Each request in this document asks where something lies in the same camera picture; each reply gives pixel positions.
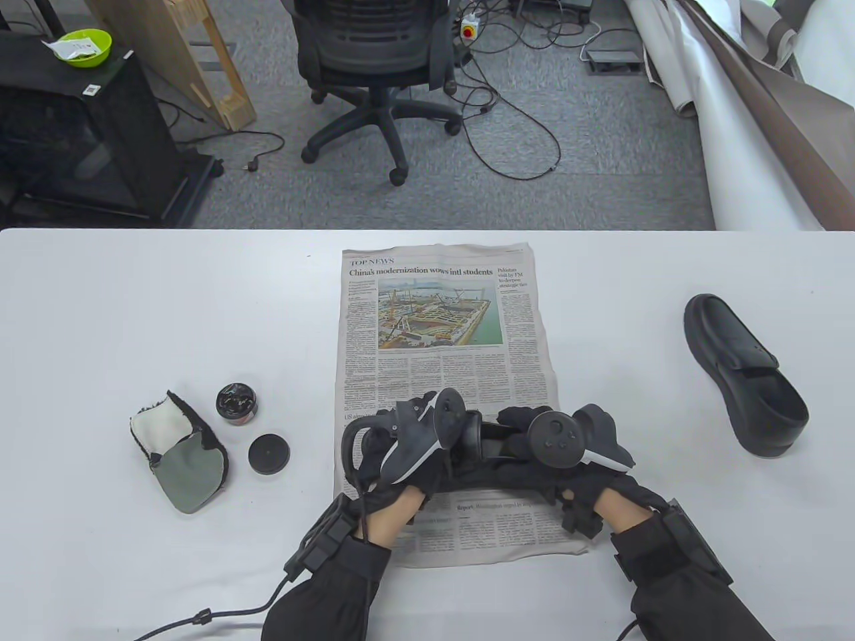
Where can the person's left hand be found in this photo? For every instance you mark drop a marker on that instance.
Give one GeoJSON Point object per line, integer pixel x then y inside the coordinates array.
{"type": "Point", "coordinates": [427, 477]}

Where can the person's right hand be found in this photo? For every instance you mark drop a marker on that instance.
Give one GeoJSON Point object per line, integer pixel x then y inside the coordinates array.
{"type": "Point", "coordinates": [601, 491]}

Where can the grey hand controller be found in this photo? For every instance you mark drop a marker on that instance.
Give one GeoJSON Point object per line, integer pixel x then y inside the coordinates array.
{"type": "Point", "coordinates": [554, 437]}
{"type": "Point", "coordinates": [421, 441]}

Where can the black leather shoe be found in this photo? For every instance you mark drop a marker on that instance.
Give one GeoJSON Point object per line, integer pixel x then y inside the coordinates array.
{"type": "Point", "coordinates": [728, 340]}
{"type": "Point", "coordinates": [491, 441]}

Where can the black round plastic lid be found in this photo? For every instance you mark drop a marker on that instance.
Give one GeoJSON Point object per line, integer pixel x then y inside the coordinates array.
{"type": "Point", "coordinates": [268, 454]}

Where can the printed newspaper sheet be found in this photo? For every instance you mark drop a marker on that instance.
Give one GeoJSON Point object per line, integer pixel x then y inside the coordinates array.
{"type": "Point", "coordinates": [441, 274]}

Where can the black shoe polish tin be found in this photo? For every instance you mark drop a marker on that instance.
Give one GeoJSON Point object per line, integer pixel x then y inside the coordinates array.
{"type": "Point", "coordinates": [236, 402]}

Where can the white polishing cloth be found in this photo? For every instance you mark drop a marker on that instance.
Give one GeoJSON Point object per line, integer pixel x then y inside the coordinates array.
{"type": "Point", "coordinates": [190, 474]}

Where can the person's left forearm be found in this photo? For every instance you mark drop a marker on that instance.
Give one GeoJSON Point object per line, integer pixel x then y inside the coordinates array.
{"type": "Point", "coordinates": [327, 594]}

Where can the person's right forearm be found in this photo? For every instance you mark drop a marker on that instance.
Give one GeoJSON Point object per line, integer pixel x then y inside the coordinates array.
{"type": "Point", "coordinates": [678, 587]}

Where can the black right wrist sensor module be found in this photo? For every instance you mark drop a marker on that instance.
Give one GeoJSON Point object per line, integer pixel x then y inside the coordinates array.
{"type": "Point", "coordinates": [701, 544]}

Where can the black wrist sensor module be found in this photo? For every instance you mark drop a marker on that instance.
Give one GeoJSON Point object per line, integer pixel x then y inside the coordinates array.
{"type": "Point", "coordinates": [701, 544]}
{"type": "Point", "coordinates": [324, 534]}

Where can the black left wrist sensor module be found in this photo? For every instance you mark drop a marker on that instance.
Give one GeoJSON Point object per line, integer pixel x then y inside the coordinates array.
{"type": "Point", "coordinates": [324, 534]}

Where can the white and brown rolled sheet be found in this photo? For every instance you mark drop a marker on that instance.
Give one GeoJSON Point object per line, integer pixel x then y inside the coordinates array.
{"type": "Point", "coordinates": [735, 133]}

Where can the grey floor box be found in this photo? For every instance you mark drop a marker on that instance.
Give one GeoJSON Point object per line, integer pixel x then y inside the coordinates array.
{"type": "Point", "coordinates": [614, 59]}

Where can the black mesh office chair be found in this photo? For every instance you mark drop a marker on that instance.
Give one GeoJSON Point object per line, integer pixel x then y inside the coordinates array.
{"type": "Point", "coordinates": [374, 40]}

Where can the emergency stop button box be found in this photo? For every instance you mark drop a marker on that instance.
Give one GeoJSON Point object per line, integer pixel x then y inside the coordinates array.
{"type": "Point", "coordinates": [469, 29]}

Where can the black cabinet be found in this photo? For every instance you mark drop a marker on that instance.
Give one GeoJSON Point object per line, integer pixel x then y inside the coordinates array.
{"type": "Point", "coordinates": [100, 133]}

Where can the black device box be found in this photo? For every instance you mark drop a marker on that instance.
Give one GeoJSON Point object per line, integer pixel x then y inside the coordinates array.
{"type": "Point", "coordinates": [554, 3]}

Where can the green plastic bowl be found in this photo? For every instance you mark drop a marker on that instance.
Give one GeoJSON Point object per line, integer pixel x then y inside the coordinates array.
{"type": "Point", "coordinates": [99, 55]}

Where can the white packet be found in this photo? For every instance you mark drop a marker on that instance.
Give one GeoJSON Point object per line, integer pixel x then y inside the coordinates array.
{"type": "Point", "coordinates": [70, 47]}

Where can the wooden frame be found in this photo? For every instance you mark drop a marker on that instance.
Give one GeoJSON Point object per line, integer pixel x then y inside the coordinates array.
{"type": "Point", "coordinates": [160, 47]}

